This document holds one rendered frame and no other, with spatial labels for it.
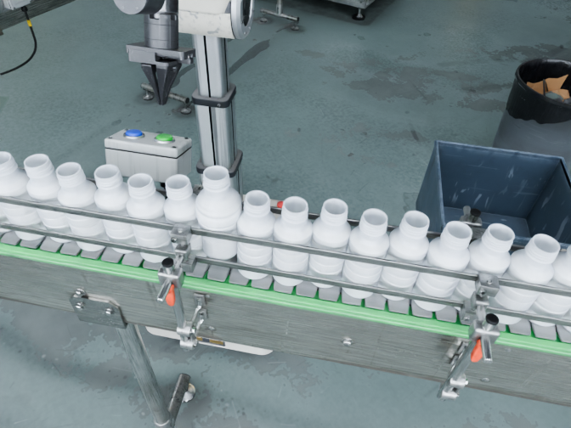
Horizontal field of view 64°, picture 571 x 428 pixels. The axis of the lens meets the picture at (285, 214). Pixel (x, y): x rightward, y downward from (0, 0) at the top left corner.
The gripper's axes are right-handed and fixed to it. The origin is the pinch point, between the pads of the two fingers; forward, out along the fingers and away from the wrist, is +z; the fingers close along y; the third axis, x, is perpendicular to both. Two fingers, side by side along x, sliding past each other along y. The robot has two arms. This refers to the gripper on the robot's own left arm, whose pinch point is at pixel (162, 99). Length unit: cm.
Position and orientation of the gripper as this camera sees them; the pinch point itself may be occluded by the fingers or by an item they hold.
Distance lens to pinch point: 87.9
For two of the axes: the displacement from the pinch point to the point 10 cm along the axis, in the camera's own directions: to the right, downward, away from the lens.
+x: 1.7, -4.1, 9.0
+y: 9.8, 1.6, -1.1
